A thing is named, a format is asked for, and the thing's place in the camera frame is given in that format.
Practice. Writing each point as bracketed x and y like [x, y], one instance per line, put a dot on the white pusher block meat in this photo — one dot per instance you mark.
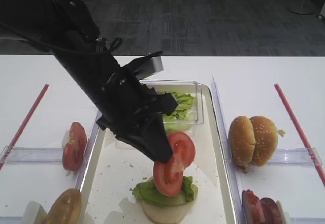
[284, 215]

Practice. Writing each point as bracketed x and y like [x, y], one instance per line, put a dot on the left clear long rail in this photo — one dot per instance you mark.
[91, 155]

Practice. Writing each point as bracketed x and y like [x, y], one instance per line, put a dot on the left red strip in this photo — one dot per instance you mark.
[25, 125]

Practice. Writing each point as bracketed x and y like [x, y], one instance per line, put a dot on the bacon slice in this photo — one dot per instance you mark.
[252, 207]

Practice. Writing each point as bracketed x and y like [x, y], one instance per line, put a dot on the sesame bun half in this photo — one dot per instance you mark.
[242, 141]
[266, 140]

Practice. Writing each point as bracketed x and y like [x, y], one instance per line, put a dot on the upper left clear crossbar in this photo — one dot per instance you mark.
[25, 155]

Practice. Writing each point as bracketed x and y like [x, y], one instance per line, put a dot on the dark red meat patty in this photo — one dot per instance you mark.
[271, 211]

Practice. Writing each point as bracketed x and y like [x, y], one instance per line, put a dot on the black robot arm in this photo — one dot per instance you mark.
[66, 29]

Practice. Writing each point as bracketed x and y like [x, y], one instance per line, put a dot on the right clear long rail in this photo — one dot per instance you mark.
[230, 169]

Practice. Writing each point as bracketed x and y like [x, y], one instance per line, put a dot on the white pusher block bun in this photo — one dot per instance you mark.
[34, 214]

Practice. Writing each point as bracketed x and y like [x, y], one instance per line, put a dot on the white pusher block tomato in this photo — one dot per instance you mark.
[65, 139]

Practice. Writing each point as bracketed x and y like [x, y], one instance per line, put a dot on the sesame bun left half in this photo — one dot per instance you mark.
[242, 141]

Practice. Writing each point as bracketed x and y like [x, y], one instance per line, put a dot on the golden bun bottom half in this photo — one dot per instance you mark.
[66, 208]

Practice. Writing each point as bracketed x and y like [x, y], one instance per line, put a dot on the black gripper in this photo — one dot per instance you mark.
[134, 113]

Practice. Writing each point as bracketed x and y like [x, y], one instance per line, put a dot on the clear long rail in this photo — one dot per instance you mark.
[91, 155]
[230, 169]

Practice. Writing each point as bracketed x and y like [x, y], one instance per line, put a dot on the remaining red tomato slice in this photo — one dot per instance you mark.
[73, 151]

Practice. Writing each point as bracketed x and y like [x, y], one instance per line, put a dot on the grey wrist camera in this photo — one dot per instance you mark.
[146, 66]

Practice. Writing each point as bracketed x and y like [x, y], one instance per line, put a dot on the white stand base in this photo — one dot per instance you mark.
[302, 8]

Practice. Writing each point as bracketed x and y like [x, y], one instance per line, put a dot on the clear plastic salad box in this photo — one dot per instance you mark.
[191, 87]

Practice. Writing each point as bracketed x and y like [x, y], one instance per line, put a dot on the white bread slice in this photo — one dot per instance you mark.
[170, 209]

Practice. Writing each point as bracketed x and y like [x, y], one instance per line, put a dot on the sesame bun right half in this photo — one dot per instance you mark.
[266, 140]

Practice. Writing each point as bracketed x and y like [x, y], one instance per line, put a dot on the green lettuce in box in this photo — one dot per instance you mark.
[185, 112]

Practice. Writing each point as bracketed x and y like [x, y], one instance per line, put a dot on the upper right clear crossbar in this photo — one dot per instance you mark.
[296, 157]

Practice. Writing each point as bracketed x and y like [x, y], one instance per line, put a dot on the lettuce leaf on bread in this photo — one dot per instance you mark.
[148, 193]

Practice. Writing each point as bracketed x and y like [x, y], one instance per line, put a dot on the right red strip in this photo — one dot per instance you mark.
[301, 134]

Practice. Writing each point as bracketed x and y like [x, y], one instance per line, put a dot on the clear crossbar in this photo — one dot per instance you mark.
[25, 155]
[296, 157]

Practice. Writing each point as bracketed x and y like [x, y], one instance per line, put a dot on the red strip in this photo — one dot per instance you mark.
[25, 125]
[301, 134]

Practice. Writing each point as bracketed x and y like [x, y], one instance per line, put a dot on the brown bread crumb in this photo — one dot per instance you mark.
[281, 132]

